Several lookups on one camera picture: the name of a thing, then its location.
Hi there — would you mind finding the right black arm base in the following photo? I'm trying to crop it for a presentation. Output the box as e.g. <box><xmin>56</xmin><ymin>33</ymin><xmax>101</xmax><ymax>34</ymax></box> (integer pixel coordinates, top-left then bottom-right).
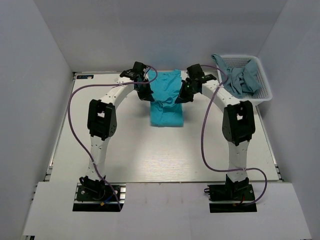
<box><xmin>203</xmin><ymin>184</ymin><xmax>257</xmax><ymax>214</ymax></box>

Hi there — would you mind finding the blue label sticker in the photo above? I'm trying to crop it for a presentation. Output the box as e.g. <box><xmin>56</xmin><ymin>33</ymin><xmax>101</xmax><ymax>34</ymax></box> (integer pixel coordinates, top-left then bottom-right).
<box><xmin>76</xmin><ymin>74</ymin><xmax>94</xmax><ymax>80</ymax></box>

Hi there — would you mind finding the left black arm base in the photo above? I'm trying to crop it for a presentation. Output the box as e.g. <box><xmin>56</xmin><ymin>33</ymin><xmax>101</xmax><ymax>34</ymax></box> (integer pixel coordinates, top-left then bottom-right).
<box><xmin>72</xmin><ymin>182</ymin><xmax>126</xmax><ymax>213</ymax></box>

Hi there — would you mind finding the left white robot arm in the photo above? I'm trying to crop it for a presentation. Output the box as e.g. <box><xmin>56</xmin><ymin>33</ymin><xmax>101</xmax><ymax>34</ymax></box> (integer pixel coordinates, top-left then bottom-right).
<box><xmin>80</xmin><ymin>61</ymin><xmax>154</xmax><ymax>200</ymax></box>

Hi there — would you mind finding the grey blue t shirt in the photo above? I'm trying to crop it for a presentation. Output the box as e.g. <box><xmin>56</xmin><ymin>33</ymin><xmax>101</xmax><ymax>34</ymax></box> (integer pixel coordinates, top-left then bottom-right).
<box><xmin>211</xmin><ymin>54</ymin><xmax>262</xmax><ymax>99</ymax></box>

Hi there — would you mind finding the white plastic basket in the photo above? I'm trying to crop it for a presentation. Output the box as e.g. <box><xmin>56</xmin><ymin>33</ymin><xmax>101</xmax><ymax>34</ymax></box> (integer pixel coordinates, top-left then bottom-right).
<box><xmin>211</xmin><ymin>54</ymin><xmax>273</xmax><ymax>105</ymax></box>

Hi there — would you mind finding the teal t shirt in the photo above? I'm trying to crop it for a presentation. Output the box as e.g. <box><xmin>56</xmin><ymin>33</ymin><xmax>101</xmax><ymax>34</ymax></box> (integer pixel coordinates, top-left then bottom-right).
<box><xmin>147</xmin><ymin>69</ymin><xmax>184</xmax><ymax>128</ymax></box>

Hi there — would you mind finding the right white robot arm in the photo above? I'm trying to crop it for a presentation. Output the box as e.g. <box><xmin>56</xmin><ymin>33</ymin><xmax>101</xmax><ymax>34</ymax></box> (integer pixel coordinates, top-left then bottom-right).
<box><xmin>175</xmin><ymin>64</ymin><xmax>256</xmax><ymax>201</ymax></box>

